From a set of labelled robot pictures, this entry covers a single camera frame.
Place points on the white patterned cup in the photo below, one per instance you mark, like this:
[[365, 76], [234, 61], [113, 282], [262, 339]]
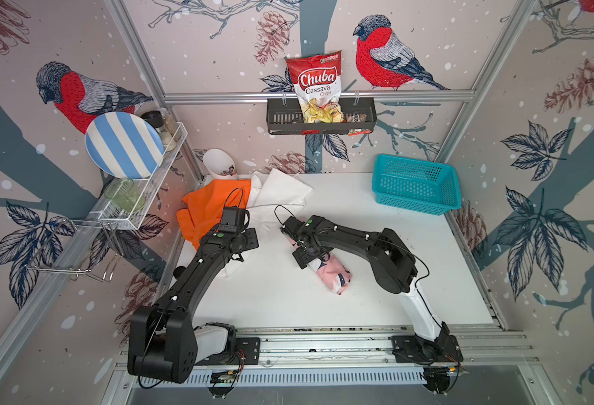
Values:
[[220, 165]]

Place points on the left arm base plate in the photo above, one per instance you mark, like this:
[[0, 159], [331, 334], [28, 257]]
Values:
[[246, 349]]

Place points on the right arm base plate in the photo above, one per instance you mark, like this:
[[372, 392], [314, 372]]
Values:
[[412, 349]]

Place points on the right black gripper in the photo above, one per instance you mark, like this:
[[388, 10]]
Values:
[[302, 262]]

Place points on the black wire wall basket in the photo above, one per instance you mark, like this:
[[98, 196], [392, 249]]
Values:
[[348, 116]]

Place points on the clear acrylic wall shelf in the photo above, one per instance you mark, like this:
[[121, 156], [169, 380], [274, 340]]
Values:
[[108, 213]]

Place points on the green glass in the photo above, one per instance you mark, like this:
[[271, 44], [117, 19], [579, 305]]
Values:
[[125, 194]]

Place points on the pink shark print shorts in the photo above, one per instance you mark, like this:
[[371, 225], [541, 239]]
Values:
[[332, 273]]

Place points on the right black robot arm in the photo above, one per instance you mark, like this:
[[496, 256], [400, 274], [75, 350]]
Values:
[[394, 269]]

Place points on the white cloth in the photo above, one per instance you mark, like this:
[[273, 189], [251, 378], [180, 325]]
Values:
[[267, 192]]

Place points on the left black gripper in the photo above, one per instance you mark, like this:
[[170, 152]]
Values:
[[252, 238]]

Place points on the red Chuba chips bag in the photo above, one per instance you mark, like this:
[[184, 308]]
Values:
[[317, 84]]

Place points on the metal wire wall hooks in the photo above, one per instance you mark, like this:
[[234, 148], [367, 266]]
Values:
[[77, 247]]

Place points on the teal plastic basket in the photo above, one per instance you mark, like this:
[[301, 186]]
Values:
[[417, 185]]

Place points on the dark lid spice jar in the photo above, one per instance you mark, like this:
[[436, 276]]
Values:
[[155, 119]]

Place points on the blue white striped plate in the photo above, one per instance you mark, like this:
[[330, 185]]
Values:
[[123, 145]]

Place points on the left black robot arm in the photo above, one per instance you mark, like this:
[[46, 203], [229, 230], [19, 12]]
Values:
[[164, 344]]

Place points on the aluminium front rail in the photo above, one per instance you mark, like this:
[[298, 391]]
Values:
[[368, 347]]

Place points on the orange cloth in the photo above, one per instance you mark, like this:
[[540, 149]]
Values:
[[204, 207]]

